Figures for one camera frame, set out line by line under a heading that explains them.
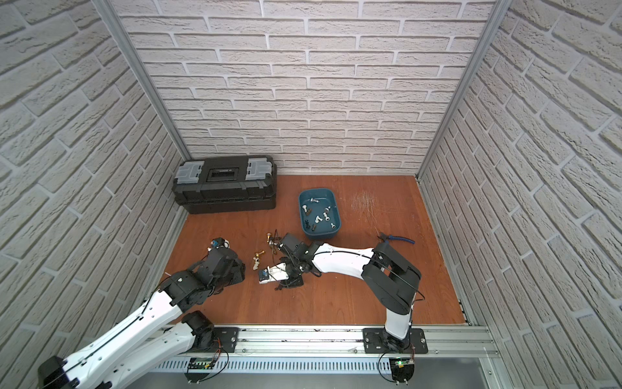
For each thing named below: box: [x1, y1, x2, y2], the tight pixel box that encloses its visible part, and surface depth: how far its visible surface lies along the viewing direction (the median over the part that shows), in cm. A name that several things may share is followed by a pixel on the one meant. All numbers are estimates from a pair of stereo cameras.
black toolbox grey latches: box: [171, 154, 278, 214], surface depth 97 cm
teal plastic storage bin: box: [298, 188, 341, 241], surface depth 106 cm
